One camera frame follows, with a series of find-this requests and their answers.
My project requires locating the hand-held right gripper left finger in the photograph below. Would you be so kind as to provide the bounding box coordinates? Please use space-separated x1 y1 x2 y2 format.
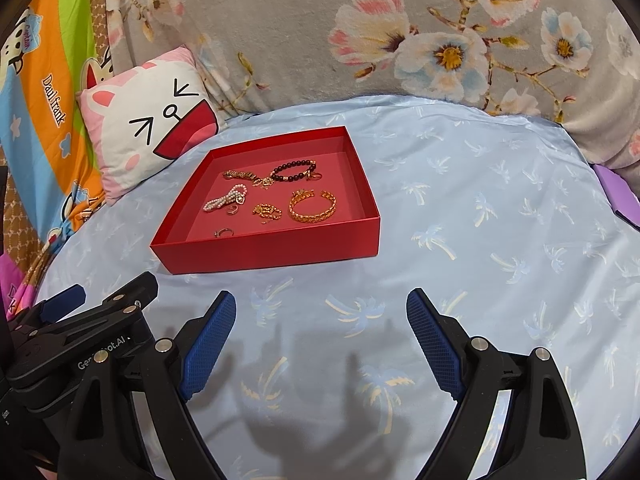
59 291 237 480

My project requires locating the light blue palm-print sheet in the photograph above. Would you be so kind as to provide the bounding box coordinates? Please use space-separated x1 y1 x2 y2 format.
35 94 640 480

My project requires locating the red cardboard box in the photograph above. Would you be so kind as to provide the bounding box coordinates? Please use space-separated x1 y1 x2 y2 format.
149 125 382 276

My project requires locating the gold link watch bracelet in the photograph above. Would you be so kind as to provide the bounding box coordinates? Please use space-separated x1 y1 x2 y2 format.
251 202 283 225

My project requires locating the dark bead bracelet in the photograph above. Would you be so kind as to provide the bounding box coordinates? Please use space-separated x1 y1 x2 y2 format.
269 159 318 183

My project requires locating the pink cat face pillow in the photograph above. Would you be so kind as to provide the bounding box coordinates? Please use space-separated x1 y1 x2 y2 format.
76 46 228 206

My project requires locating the colourful striped cartoon blanket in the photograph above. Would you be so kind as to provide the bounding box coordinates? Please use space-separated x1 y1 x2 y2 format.
0 0 123 306

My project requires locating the white pearl bracelet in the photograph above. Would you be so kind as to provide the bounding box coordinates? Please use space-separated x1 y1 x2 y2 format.
202 183 249 213

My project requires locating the grey floral blanket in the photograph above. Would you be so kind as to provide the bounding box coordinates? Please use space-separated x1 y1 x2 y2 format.
95 0 640 186

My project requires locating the colourful cartoon striped sheet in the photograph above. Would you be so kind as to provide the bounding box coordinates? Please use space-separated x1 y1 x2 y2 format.
0 0 116 271

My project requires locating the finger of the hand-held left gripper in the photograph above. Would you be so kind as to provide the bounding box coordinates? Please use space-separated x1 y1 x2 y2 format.
87 271 160 330
34 284 87 323

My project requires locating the purple object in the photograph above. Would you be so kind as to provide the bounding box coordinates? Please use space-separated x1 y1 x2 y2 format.
592 162 640 233

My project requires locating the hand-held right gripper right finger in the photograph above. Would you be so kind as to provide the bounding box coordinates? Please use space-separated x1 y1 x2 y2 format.
406 287 588 480

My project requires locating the gold cuff bangle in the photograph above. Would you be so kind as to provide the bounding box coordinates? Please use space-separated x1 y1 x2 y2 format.
288 187 337 224

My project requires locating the magenta cloth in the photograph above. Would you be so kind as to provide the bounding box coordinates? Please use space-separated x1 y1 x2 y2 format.
0 252 31 321

